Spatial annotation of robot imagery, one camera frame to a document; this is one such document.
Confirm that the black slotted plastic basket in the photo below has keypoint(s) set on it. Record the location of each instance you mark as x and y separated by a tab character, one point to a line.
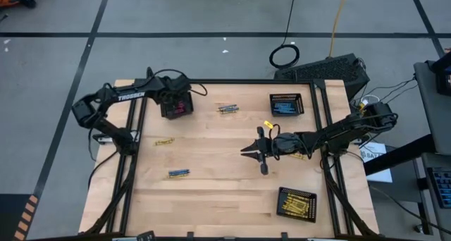
313	213
169	115
285	97

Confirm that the black orange-striped floor mat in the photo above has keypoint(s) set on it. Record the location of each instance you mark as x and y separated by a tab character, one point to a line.
10	216

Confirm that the black caster wheel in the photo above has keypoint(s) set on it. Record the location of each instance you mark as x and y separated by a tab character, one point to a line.
419	228

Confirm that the black computer case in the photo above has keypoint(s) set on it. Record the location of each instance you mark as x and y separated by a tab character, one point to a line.
324	72

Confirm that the dark side desk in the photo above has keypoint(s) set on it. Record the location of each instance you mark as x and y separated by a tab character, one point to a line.
430	121

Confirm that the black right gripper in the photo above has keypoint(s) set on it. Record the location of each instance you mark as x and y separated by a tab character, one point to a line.
285	144

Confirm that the black monitor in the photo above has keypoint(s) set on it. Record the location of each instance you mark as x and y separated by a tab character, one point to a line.
444	75

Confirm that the blue crayon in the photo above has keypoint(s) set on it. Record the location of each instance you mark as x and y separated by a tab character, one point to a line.
283	108
283	112
232	109
230	105
283	104
179	171

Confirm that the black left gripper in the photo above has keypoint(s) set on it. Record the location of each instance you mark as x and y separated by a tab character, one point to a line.
174	89

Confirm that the white printed paper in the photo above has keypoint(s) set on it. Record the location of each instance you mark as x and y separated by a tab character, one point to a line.
377	150

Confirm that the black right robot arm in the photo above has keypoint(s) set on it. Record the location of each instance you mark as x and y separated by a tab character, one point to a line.
338	131

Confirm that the black keyboard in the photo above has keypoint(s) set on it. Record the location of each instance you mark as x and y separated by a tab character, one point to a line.
442	188

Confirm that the black aluminium table frame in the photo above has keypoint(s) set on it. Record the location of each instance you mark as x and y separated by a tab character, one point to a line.
229	81

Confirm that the yellow plug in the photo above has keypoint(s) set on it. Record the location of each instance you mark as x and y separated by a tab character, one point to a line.
362	106

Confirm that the pink crayon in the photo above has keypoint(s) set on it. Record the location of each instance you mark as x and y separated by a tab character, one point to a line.
180	104
179	111

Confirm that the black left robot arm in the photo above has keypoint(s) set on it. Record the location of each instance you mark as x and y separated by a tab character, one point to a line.
130	96

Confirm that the small black device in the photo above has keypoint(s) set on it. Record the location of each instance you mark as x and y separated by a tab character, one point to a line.
146	236

